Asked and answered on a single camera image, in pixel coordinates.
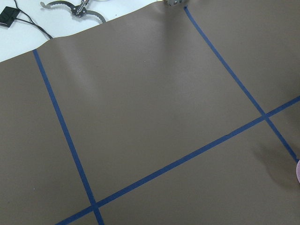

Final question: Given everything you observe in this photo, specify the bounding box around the small black usb hub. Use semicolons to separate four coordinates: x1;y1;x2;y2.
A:
0;6;20;28

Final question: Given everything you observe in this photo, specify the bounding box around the pink mesh pen holder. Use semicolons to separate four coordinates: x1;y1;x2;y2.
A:
296;160;300;183

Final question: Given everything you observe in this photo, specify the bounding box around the aluminium frame post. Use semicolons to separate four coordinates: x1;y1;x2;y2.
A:
164;0;184;6

